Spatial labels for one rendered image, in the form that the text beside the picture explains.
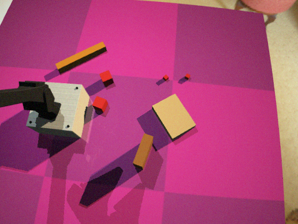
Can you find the orange square block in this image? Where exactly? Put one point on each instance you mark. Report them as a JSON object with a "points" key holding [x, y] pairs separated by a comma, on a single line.
{"points": [[143, 151]]}

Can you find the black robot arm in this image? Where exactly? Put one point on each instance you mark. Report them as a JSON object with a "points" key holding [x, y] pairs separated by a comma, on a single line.
{"points": [[35, 96]]}

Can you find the orange long rectangular bar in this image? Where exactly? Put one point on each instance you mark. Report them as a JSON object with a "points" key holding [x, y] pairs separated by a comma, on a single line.
{"points": [[81, 57]]}

